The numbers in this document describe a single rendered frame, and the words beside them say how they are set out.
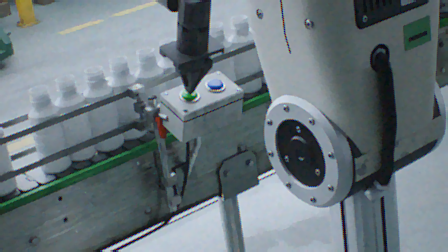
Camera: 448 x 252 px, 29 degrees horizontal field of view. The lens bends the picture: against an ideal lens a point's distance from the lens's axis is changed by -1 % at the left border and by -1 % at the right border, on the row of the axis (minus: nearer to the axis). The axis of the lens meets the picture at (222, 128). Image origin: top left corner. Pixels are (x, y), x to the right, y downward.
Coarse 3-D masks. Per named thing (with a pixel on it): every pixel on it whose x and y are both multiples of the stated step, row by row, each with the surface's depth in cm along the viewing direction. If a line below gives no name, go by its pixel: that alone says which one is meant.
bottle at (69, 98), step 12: (60, 84) 164; (72, 84) 165; (60, 96) 165; (72, 96) 165; (60, 108) 165; (72, 108) 165; (72, 120) 165; (84, 120) 167; (72, 132) 166; (84, 132) 167; (72, 144) 167; (72, 156) 169; (84, 156) 169
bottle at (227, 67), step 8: (216, 24) 185; (216, 32) 182; (224, 32) 184; (224, 40) 184; (224, 48) 183; (216, 64) 184; (224, 64) 184; (232, 64) 185; (224, 72) 185; (232, 72) 186; (232, 80) 186
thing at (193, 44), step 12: (180, 24) 150; (180, 36) 151; (192, 36) 150; (204, 36) 151; (168, 48) 154; (180, 48) 153; (192, 48) 152; (204, 48) 153; (216, 48) 155; (180, 60) 151; (192, 60) 152
